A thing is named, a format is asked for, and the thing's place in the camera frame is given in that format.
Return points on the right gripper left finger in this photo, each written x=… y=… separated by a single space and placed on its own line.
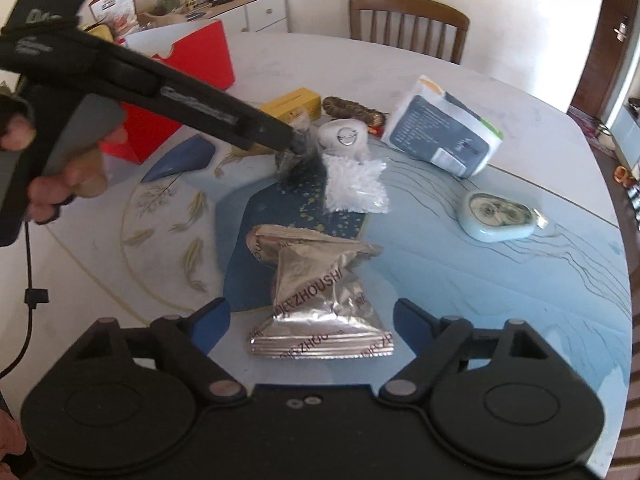
x=183 y=347

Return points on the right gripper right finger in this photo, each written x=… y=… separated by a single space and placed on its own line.
x=440 y=345

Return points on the silver foil snack bag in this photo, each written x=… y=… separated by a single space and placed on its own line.
x=319 y=310

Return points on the clear bag white pieces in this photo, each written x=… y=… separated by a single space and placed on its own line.
x=354 y=185

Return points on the dark crinkled plastic bag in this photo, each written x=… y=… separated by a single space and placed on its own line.
x=301 y=162

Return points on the white blue paper package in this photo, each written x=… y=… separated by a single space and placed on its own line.
x=432 y=125

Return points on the yellow rectangular box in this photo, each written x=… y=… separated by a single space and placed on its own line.
x=294 y=103

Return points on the person's left hand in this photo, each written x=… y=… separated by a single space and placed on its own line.
x=83 y=176

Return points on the red snack bag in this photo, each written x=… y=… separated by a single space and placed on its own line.
x=120 y=16

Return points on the white wooden sideboard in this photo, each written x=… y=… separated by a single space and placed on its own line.
x=235 y=16

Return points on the brown wooden door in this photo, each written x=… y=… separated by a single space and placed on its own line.
x=606 y=65

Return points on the wooden dining chair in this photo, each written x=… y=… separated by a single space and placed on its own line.
x=427 y=27

